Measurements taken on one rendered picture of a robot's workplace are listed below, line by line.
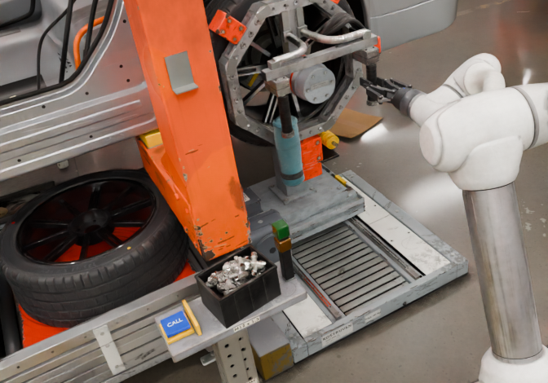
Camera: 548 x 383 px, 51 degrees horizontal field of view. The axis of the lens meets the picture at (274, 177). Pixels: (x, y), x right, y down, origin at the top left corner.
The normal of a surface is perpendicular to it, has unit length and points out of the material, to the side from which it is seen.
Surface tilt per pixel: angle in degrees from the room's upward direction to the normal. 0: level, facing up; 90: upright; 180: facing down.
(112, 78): 90
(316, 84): 90
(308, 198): 0
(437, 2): 90
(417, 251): 0
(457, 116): 28
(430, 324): 0
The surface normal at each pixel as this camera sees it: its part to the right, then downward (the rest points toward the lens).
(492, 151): 0.06, 0.25
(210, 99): 0.46, 0.44
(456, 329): -0.13, -0.83
